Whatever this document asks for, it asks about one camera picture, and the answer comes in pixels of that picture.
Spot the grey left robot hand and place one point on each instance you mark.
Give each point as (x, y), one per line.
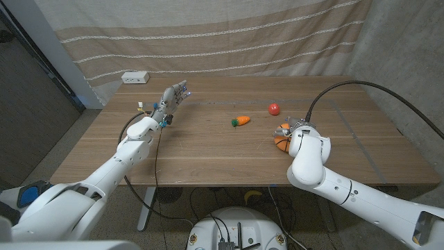
(168, 102)

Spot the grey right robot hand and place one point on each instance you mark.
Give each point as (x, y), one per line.
(295, 122)

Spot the orange toy basketball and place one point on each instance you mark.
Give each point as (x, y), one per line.
(280, 142)

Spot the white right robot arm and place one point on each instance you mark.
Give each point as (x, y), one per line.
(347, 198)

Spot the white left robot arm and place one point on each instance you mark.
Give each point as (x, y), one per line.
(111, 173)

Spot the red toy apple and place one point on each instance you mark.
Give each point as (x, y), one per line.
(274, 109)

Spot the orange toy carrot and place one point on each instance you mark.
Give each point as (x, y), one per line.
(243, 120)

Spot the yellow toy banana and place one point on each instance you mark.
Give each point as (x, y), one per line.
(251, 193)

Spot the white power outlet box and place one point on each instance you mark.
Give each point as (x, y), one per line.
(135, 77)

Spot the beige striped fabric backdrop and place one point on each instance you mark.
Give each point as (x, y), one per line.
(208, 34)

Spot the round black fan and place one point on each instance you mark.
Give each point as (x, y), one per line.
(169, 194)

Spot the grey table leg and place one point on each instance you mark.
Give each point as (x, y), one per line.
(327, 218)

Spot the white table leg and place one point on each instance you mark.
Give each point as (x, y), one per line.
(147, 208)

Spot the white robot torso base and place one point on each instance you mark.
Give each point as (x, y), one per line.
(243, 222)

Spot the dark wooden door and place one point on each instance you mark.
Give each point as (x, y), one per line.
(27, 104)

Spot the blue black foot pedal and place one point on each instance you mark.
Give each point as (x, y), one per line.
(29, 196)

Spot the white door frame post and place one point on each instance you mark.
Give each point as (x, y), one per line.
(62, 59)

